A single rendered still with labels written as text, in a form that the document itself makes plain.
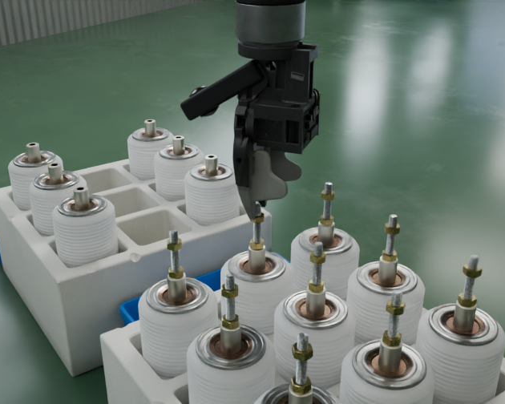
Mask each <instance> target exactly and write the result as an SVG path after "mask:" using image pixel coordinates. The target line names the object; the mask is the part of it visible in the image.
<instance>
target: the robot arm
mask: <svg viewBox="0 0 505 404"><path fill-rule="evenodd" d="M236 37H237V38H238V39H239V40H238V54H239V55H240V56H242V57H245V58H248V59H253V60H252V61H250V62H248V63H246V64H245V65H243V66H242V67H239V68H238V69H236V70H234V71H233V72H231V73H230V74H228V75H226V76H225V77H223V78H222V79H219V80H218V81H216V82H214V83H213V84H211V85H210V86H201V87H197V88H196V89H194V90H193V91H192V93H191V94H190V95H189V98H188V99H185V100H184V101H183V102H182V103H181V104H180V107H181V109H182V111H183V112H184V114H185V116H186V117H187V119H188V120H194V119H195V118H197V117H199V116H200V117H209V116H210V115H213V114H214V113H215V112H216V111H217V109H218V107H219V106H218V105H220V104H222V103H223V102H225V101H227V100H229V99H231V98H232V97H234V96H236V95H237V98H238V99H239V100H238V104H237V105H236V110H235V116H234V142H233V152H232V160H233V168H234V175H235V181H236V185H237V190H238V193H239V196H240V200H241V203H242V204H243V206H244V210H245V211H246V213H247V215H248V218H249V219H250V220H255V219H256V201H258V202H259V204H260V205H261V207H265V206H266V204H267V200H277V199H282V198H284V197H285V196H286V195H287V192H288V186H287V184H286V182H287V181H294V180H298V179H300V177H301V167H300V166H299V165H298V164H296V163H294V162H293V161H292V160H289V159H288V158H287V157H286V156H285V152H288V153H295V154H302V151H303V150H304V149H305V148H306V146H307V145H308V144H309V143H310V142H311V140H312V139H313V138H314V137H315V136H316V135H318V133H319V116H320V98H321V92H318V90H317V89H315V88H313V69H314V59H316V58H317V57H318V49H319V44H310V43H302V41H301V40H302V39H303V38H304V37H305V0H236ZM274 63H275V64H276V65H275V64H274ZM313 89H314V90H315V91H316V92H315V91H313Z"/></svg>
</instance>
